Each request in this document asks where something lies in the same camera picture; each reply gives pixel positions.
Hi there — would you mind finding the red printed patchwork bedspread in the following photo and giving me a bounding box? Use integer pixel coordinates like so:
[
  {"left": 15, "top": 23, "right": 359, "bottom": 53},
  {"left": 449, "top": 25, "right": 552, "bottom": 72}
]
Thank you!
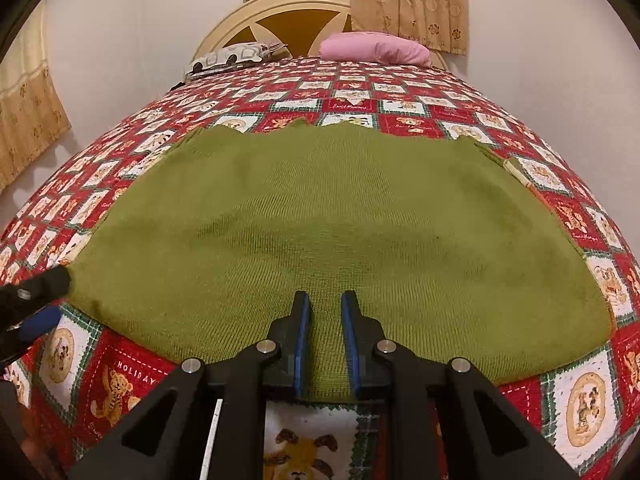
[{"left": 0, "top": 55, "right": 640, "bottom": 480}]

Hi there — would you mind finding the cream and brown headboard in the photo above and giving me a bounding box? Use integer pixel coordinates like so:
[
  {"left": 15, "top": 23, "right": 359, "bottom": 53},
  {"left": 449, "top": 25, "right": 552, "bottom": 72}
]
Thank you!
[{"left": 192, "top": 0, "right": 451, "bottom": 68}]

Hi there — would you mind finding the white grey patterned pillow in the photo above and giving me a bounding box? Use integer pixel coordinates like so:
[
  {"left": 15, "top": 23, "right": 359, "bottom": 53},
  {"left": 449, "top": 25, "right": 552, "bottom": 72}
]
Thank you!
[{"left": 186, "top": 42, "right": 291, "bottom": 81}]

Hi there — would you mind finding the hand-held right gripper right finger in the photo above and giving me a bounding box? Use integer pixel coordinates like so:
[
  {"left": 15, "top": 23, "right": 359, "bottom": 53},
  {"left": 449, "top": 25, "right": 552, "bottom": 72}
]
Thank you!
[{"left": 341, "top": 290, "right": 583, "bottom": 480}]

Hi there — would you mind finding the green orange cream striped sweater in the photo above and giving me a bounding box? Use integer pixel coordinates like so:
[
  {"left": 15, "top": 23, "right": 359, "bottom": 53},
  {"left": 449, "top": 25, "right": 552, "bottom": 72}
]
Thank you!
[{"left": 62, "top": 120, "right": 616, "bottom": 403}]

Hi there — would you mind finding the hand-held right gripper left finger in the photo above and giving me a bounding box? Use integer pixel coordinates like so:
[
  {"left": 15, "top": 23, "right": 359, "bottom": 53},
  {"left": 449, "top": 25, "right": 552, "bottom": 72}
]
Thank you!
[{"left": 67, "top": 290, "right": 313, "bottom": 480}]

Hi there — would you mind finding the pink pillow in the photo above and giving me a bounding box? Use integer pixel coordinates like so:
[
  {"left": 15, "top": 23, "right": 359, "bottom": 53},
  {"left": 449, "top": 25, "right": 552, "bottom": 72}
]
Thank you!
[{"left": 320, "top": 31, "right": 432, "bottom": 67}]

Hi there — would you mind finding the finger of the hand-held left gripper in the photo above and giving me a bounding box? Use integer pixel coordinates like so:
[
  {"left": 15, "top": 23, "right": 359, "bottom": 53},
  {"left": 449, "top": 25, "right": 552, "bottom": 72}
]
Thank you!
[
  {"left": 0, "top": 306, "right": 62, "bottom": 361},
  {"left": 0, "top": 265, "right": 71, "bottom": 328}
]

